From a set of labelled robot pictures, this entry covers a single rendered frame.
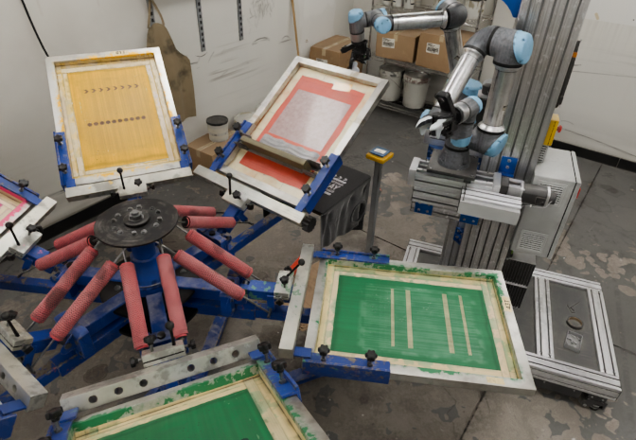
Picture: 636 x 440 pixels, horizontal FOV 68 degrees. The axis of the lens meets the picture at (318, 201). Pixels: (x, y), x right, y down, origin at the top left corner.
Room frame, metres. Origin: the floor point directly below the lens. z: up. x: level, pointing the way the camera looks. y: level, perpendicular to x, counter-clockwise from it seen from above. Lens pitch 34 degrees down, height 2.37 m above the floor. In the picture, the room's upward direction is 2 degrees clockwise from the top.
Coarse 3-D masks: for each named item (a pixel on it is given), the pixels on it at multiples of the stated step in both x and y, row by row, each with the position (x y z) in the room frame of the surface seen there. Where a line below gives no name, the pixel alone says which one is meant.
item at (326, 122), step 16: (336, 96) 2.31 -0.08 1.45; (352, 96) 2.28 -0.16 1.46; (320, 112) 2.25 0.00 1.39; (336, 112) 2.22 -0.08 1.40; (352, 112) 2.19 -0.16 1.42; (304, 128) 2.18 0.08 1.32; (320, 128) 2.16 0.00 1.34; (336, 128) 2.13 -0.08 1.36; (304, 144) 2.09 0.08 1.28; (320, 144) 2.07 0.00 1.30; (272, 176) 1.97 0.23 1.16; (288, 176) 1.95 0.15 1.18; (304, 176) 1.92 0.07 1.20
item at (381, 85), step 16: (304, 64) 2.54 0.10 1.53; (320, 64) 2.50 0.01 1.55; (288, 80) 2.49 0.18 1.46; (352, 80) 2.37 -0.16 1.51; (368, 80) 2.30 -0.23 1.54; (384, 80) 2.27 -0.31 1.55; (272, 96) 2.39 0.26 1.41; (256, 112) 2.32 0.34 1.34; (368, 112) 2.13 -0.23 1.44; (352, 128) 2.06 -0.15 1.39; (240, 176) 1.98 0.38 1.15; (272, 192) 1.85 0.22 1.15; (304, 208) 1.73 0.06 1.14
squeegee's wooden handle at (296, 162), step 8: (248, 144) 2.08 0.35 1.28; (256, 144) 2.05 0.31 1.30; (264, 144) 2.03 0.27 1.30; (264, 152) 2.04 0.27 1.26; (272, 152) 1.98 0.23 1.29; (280, 152) 1.96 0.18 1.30; (280, 160) 1.99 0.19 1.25; (288, 160) 1.93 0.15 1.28; (296, 160) 1.90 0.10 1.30; (304, 160) 1.89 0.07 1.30; (304, 168) 1.89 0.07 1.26
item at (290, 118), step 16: (304, 80) 2.47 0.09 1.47; (320, 80) 2.44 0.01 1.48; (304, 96) 2.38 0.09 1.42; (320, 96) 2.34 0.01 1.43; (288, 112) 2.31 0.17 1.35; (304, 112) 2.28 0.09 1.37; (272, 128) 2.24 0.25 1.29; (288, 128) 2.21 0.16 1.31; (240, 160) 2.11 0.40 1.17; (256, 160) 2.08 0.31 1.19
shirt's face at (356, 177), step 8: (344, 168) 2.43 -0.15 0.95; (352, 168) 2.43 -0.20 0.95; (344, 176) 2.34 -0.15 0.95; (352, 176) 2.35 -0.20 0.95; (360, 176) 2.35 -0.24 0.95; (368, 176) 2.35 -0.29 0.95; (344, 184) 2.26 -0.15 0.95; (352, 184) 2.26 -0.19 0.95; (360, 184) 2.27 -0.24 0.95; (336, 192) 2.17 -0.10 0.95; (344, 192) 2.17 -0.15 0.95; (320, 200) 2.09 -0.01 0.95; (328, 200) 2.09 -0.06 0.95; (336, 200) 2.10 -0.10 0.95; (320, 208) 2.01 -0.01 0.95
